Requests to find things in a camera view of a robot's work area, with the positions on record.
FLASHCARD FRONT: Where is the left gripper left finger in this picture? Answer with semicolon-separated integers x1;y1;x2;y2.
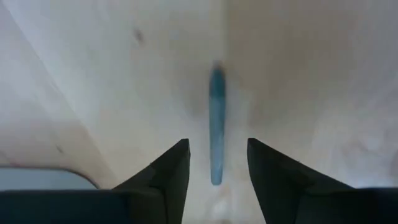
113;139;191;224

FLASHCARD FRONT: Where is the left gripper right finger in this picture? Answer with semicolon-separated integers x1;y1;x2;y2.
247;138;355;224

